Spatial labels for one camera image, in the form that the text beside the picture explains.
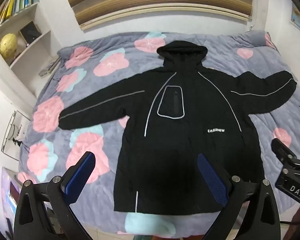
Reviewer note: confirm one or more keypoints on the small grey object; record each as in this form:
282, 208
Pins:
48, 67

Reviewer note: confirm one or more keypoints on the white paper sheet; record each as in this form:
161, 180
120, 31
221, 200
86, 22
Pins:
12, 130

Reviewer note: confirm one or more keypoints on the white bookshelf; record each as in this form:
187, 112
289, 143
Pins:
40, 12

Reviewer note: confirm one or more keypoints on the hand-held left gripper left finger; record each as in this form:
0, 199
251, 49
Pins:
81, 177

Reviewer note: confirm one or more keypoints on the black picture frame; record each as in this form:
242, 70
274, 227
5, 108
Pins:
30, 33

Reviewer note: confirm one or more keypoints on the grey floral blanket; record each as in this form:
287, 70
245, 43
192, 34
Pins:
102, 85

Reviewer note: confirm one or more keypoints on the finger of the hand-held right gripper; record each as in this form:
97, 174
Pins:
281, 148

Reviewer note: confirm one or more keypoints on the black hooded jacket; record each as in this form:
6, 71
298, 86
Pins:
177, 142

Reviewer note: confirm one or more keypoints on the wall map poster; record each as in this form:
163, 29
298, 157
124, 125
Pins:
298, 18

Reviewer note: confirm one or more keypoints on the wooden striped headboard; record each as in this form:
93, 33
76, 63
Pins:
152, 2

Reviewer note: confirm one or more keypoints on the purple box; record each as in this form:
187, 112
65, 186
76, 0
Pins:
11, 195

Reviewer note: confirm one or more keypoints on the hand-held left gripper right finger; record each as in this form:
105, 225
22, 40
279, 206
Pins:
212, 177

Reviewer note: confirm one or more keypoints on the yellow globe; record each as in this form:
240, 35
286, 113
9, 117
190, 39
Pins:
8, 45

